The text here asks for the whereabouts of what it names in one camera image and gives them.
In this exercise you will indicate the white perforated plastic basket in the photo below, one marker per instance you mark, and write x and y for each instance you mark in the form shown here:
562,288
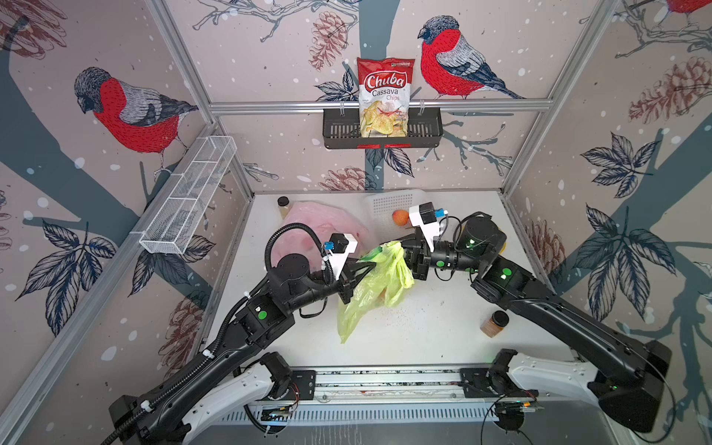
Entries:
381,205

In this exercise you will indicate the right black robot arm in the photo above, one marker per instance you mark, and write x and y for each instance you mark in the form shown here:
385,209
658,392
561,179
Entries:
625,378

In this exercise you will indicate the orange spice jar black lid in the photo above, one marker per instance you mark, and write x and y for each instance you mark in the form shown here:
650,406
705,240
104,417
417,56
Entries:
495,324

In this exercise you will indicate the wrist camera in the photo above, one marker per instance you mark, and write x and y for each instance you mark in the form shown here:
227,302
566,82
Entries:
428,219
338,249

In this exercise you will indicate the pink plastic bag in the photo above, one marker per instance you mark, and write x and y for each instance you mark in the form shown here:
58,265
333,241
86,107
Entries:
325,221

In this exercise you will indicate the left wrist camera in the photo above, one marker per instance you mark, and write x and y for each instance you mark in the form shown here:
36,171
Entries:
338,249

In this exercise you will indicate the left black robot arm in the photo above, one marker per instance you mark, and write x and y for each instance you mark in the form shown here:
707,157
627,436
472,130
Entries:
235,369

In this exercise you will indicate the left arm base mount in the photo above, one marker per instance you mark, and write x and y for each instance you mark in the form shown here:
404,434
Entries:
301,386

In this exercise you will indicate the Chuba cassava chips bag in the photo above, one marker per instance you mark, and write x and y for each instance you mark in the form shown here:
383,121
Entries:
384,96

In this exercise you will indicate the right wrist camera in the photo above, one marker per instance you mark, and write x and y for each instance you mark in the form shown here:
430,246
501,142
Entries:
428,219

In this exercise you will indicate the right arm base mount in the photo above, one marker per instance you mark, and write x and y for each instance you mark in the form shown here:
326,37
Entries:
481,383

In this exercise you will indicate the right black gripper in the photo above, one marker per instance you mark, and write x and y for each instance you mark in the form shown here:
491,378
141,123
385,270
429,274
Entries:
417,256

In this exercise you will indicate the green plastic bag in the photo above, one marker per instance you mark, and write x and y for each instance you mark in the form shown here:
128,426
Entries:
385,286

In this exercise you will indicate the orange peach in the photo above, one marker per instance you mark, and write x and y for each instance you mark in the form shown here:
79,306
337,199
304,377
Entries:
400,218

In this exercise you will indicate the black wall basket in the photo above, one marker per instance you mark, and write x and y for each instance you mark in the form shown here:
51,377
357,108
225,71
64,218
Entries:
351,129

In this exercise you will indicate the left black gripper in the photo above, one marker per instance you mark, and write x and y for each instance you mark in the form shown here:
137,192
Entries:
347,281

